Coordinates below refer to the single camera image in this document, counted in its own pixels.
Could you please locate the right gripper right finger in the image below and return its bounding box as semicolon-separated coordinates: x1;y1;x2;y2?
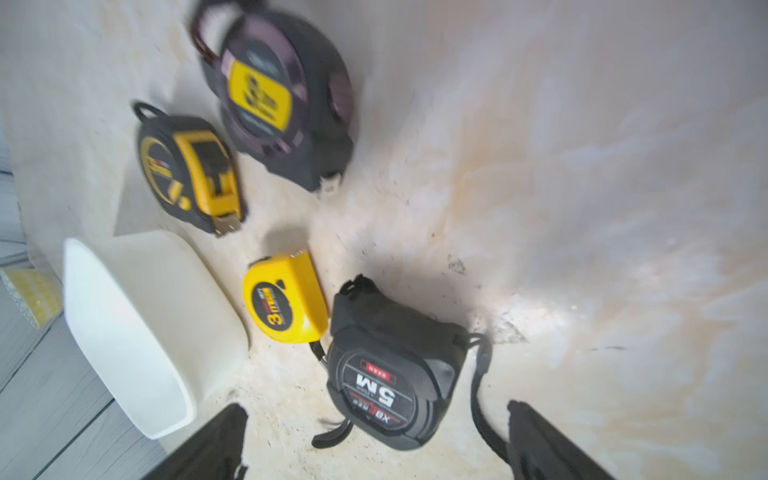
507;401;613;480

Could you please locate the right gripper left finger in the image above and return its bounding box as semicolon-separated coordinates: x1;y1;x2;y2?
144;403;248;480

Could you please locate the dark grey 5M tape measure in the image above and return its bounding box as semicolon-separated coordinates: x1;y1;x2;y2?
311;275;507;459

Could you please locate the small yellow tape measure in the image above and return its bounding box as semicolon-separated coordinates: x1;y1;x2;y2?
242;249;329;364

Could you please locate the black yellow 3m tape measure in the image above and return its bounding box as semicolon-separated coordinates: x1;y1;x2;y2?
131;101;245;237

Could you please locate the round black tape measure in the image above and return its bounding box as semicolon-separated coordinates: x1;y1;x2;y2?
189;1;354;197

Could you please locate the white plastic storage box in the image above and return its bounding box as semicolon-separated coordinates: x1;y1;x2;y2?
63;230;249;440

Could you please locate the patterned ceramic bowl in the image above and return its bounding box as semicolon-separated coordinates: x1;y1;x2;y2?
1;268;64;330

